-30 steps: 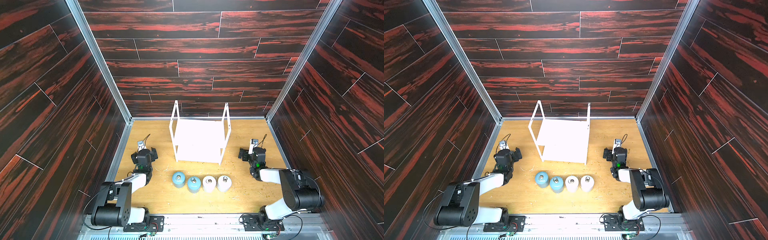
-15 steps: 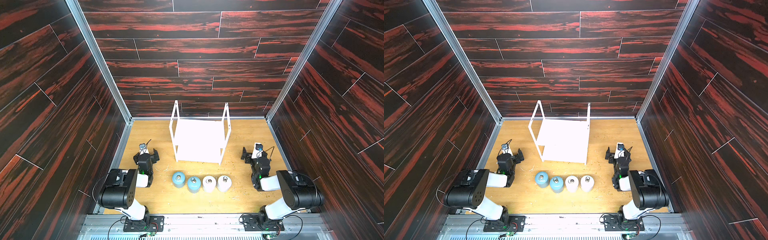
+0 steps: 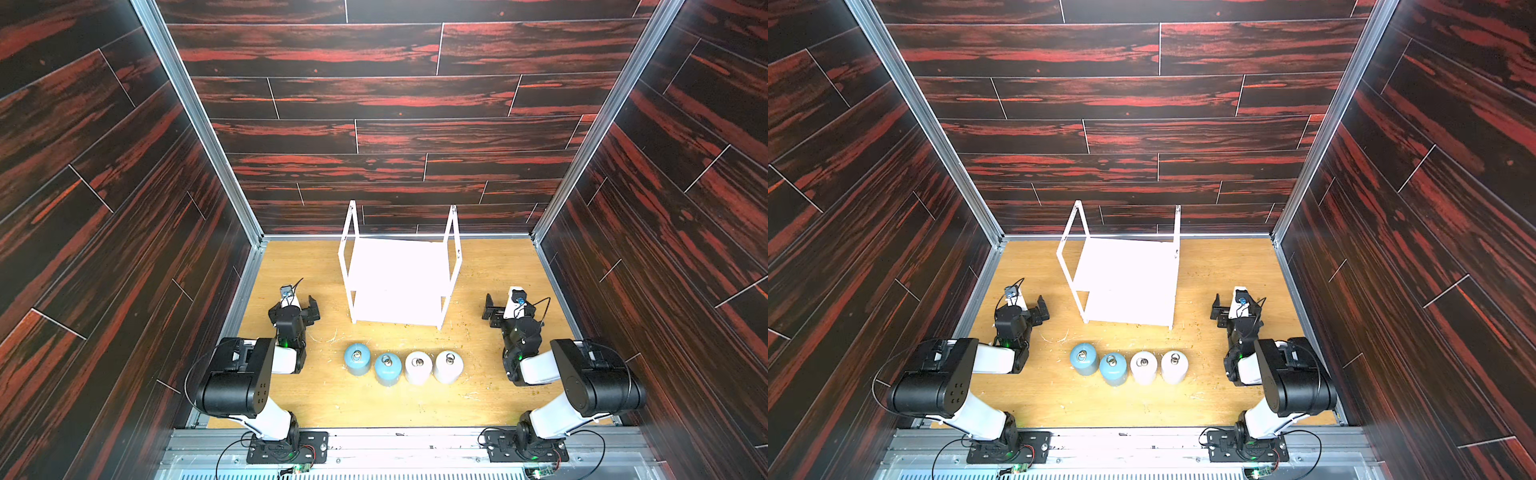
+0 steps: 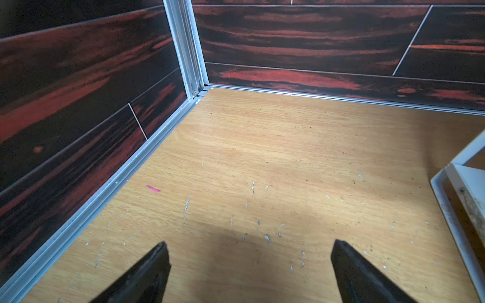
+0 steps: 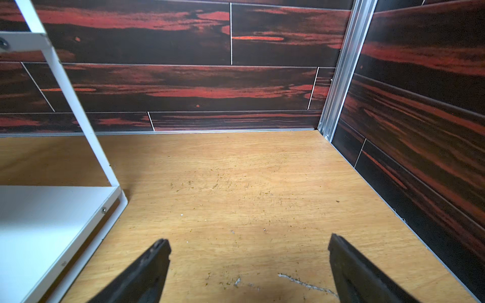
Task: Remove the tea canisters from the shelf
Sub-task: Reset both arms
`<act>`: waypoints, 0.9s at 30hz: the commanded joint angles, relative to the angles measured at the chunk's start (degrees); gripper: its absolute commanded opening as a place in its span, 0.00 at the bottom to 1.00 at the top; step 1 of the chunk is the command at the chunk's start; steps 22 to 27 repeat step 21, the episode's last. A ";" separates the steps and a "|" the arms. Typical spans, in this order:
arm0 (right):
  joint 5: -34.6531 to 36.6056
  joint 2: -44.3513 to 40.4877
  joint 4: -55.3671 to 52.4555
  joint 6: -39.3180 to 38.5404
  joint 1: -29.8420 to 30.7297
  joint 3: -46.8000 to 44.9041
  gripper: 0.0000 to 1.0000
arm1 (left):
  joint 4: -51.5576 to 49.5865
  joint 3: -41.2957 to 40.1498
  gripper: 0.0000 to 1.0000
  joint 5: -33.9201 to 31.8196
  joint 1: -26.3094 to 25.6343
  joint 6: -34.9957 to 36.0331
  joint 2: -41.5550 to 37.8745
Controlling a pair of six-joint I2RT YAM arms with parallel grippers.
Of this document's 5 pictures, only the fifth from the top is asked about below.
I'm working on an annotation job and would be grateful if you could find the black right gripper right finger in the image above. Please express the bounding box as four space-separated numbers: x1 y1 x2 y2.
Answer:
328 234 418 302

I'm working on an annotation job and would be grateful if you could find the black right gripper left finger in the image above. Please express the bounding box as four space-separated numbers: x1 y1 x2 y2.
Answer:
90 239 171 302

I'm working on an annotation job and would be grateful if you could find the white two-tier metal shelf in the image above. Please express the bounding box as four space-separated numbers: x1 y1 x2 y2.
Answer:
1 1 128 302

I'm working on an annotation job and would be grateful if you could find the aluminium right corner post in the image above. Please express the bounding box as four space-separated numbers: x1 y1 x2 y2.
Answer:
318 0 378 143

